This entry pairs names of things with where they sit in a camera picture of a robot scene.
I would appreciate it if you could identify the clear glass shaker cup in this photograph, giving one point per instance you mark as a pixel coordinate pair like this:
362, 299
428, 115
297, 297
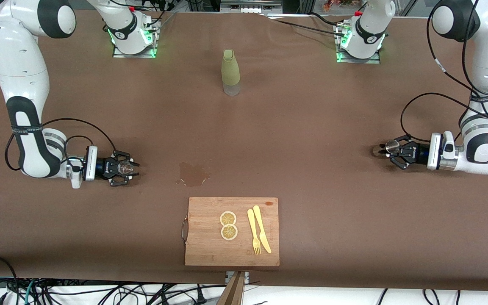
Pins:
125, 168

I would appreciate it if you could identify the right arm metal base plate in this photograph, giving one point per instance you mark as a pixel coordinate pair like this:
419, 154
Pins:
142, 55

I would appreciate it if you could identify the yellow plastic fork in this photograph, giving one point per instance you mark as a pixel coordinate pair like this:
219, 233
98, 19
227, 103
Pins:
251, 224

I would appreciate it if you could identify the green sleeved bottle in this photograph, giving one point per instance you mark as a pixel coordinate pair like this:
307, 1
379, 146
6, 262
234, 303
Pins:
230, 72

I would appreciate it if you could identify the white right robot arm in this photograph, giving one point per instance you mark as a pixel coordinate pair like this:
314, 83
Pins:
19, 55

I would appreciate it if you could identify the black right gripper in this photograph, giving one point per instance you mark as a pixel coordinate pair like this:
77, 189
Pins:
102, 167

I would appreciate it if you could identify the wooden cutting board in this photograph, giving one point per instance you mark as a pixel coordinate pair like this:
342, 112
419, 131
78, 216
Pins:
210, 245

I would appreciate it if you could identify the grey equipment box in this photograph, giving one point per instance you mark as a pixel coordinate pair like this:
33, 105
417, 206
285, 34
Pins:
248, 6

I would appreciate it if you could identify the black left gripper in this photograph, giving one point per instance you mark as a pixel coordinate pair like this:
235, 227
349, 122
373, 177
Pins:
420, 153

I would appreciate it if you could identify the wooden post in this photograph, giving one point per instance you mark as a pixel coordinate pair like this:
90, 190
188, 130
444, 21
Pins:
233, 292

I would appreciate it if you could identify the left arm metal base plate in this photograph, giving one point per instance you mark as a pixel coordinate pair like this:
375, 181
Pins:
358, 60

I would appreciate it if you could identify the steel jigger measuring cup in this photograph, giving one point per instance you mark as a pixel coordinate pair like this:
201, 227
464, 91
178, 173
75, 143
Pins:
393, 146

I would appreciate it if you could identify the small metal bracket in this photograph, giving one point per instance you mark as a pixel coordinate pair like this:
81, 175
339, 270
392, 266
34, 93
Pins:
247, 276

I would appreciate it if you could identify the yellow plastic knife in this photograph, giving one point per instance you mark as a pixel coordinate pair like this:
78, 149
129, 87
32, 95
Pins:
259, 222

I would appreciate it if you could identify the lemon slice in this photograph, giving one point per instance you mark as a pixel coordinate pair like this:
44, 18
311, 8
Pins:
229, 232
228, 218

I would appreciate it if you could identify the brown liquid spill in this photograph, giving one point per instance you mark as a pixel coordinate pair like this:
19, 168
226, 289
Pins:
191, 173

